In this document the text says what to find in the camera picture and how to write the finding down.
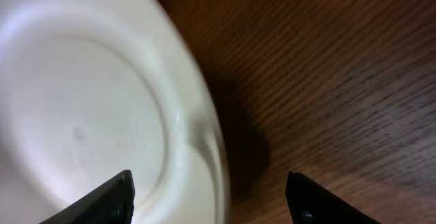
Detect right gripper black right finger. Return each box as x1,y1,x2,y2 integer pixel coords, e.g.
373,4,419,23
285,172,378,224

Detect cream plate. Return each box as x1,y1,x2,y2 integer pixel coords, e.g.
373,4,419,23
1,0,230,223

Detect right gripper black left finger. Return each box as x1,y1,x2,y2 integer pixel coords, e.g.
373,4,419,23
41,170,135,224

